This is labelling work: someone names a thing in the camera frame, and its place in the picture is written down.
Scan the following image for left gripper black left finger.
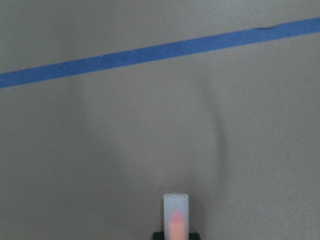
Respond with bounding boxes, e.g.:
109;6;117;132
152;231;164;240

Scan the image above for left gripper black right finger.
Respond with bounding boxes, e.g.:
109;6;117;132
188;232;201;240

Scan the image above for orange highlighter pen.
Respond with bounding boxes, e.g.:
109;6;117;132
163;193;189;240

